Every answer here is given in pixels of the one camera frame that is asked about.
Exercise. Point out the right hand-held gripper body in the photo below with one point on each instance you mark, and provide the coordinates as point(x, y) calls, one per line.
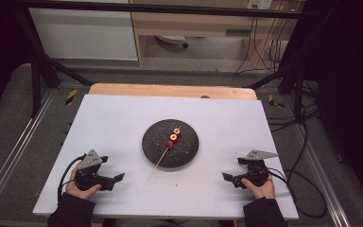
point(255, 174)

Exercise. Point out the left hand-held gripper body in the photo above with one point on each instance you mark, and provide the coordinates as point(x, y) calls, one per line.
point(88, 180)

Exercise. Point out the thin wooden skewer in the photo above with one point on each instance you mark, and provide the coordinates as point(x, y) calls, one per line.
point(159, 162)

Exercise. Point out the black speckled round plate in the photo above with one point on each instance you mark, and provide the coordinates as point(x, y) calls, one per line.
point(157, 148)

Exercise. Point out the person's left hand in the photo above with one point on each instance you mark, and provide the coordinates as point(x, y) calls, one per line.
point(75, 189)

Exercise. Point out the person's right hand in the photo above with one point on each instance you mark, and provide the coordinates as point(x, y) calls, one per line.
point(263, 191)

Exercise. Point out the yellow black tape strip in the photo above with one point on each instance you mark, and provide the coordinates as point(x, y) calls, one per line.
point(274, 101)
point(71, 96)

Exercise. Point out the white cabinet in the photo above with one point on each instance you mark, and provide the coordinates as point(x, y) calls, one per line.
point(82, 34)

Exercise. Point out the white chair base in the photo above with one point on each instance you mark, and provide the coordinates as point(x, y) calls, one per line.
point(170, 39)

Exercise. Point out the light wooden desk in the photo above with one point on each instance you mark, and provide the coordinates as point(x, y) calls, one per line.
point(182, 23)

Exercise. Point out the aluminium floor rail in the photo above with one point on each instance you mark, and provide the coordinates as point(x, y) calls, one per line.
point(323, 176)
point(15, 148)

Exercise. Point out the white wall socket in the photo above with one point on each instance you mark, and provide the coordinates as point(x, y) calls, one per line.
point(260, 3)

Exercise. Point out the black metal frame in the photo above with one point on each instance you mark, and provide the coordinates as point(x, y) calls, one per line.
point(170, 10)

